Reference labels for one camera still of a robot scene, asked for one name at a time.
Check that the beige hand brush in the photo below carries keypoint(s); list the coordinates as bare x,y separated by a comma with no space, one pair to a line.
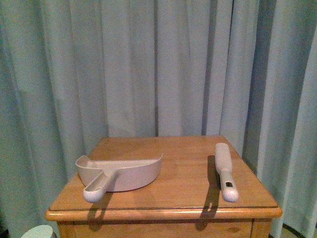
223,164

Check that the beige plastic dustpan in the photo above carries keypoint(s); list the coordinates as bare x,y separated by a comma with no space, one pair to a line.
101,176

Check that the light blue curtain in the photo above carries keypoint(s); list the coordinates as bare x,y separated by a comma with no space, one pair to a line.
75,71

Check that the white round trash bin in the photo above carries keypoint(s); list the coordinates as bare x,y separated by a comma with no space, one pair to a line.
41,231

